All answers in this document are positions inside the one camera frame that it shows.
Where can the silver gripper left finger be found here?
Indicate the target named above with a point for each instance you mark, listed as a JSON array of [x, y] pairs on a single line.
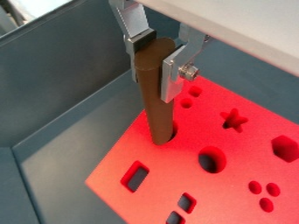
[[139, 34]]

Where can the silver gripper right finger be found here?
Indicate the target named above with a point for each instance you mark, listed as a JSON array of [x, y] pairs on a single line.
[[179, 68]]

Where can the brown oval peg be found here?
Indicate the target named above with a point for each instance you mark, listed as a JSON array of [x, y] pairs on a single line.
[[149, 68]]

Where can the red shape-sorter block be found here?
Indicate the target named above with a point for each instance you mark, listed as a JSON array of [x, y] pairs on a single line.
[[227, 171]]

